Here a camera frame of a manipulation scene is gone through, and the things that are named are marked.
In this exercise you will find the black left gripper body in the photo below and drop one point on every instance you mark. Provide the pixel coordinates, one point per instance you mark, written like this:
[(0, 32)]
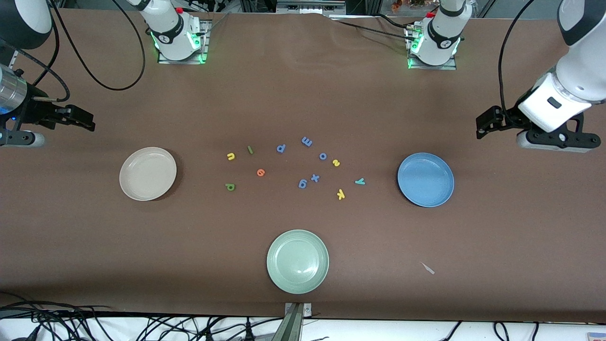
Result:
[(510, 118)]

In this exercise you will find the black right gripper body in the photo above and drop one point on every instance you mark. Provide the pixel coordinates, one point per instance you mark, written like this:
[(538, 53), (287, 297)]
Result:
[(37, 112)]

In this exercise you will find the yellow foam letter k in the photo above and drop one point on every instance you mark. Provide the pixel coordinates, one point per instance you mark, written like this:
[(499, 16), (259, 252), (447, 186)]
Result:
[(340, 194)]

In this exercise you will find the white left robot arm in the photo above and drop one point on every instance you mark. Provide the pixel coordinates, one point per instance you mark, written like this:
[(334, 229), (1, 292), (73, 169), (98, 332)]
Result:
[(582, 61)]

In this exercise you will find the blue round plate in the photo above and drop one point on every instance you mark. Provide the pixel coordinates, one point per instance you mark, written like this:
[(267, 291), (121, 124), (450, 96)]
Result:
[(426, 180)]

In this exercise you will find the beige round plate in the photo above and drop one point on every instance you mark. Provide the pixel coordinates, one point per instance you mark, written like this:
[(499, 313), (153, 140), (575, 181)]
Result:
[(147, 174)]

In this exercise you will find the orange brown object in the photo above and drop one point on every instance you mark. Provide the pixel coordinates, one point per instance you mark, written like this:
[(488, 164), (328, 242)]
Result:
[(407, 4)]

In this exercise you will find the white tape scrap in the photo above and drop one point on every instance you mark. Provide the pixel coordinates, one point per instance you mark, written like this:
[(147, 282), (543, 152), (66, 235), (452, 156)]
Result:
[(428, 269)]

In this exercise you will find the brown table cover sheet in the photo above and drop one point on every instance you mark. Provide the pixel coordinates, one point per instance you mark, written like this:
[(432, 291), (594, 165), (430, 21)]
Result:
[(331, 85)]

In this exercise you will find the blue foam letter x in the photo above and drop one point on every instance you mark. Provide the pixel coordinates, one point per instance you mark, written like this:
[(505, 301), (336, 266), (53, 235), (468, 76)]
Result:
[(315, 178)]

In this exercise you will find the blue foam letter m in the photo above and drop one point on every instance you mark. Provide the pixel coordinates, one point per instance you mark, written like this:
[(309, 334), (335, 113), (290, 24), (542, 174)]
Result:
[(307, 141)]

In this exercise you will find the grey equipment box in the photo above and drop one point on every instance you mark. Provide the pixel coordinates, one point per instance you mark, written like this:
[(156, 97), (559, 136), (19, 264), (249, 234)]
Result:
[(307, 5)]

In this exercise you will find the pale green round plate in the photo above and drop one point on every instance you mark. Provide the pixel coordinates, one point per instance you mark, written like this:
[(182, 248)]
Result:
[(298, 261)]

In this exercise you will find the pink blue card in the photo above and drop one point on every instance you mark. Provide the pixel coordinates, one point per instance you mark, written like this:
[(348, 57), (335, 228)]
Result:
[(597, 336)]

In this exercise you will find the aluminium frame rail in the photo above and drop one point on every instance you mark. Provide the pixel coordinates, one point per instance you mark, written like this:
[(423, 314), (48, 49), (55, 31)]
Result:
[(13, 59)]

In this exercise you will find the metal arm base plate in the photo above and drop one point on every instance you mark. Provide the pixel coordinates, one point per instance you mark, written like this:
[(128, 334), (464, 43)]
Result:
[(182, 61), (447, 67)]

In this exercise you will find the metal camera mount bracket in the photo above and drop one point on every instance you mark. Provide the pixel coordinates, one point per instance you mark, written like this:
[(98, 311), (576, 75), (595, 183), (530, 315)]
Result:
[(296, 327)]

